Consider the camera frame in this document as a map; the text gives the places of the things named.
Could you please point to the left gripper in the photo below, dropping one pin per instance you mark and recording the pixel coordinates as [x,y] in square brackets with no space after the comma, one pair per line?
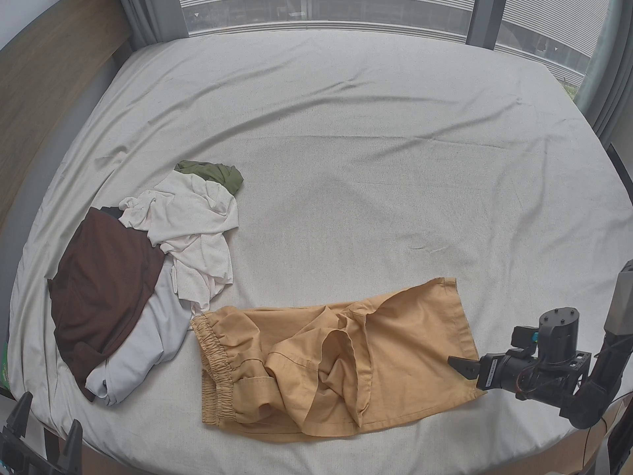
[20,458]

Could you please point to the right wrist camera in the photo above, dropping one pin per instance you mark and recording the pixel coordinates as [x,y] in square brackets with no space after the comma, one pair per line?
[524,337]

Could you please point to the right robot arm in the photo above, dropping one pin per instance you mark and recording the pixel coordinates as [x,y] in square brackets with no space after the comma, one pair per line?
[588,394]

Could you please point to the white garment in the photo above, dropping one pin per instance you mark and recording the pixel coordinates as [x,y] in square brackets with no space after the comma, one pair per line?
[198,215]

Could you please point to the tan shorts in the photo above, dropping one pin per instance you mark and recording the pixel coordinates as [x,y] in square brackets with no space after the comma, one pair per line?
[346,364]

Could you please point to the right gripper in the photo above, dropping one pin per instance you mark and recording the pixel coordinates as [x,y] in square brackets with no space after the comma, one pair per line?
[499,371]

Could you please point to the black garment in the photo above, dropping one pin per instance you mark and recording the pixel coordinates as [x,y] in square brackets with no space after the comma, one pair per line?
[111,212]

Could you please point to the olive green garment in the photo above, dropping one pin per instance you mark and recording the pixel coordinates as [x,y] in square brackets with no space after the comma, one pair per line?
[222,173]

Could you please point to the pale grey garment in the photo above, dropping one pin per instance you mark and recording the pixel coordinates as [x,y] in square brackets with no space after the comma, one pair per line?
[148,324]

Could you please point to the grey-green curtain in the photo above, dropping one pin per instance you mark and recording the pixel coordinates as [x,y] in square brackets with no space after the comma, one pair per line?
[608,67]
[148,3]

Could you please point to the dark brown garment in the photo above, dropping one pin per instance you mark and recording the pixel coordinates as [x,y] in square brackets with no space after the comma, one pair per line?
[99,275]

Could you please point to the window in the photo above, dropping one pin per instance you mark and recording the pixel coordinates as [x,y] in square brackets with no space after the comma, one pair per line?
[346,3]

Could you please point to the green printed packet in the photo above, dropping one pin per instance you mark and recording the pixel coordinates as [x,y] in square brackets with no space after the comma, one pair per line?
[4,364]

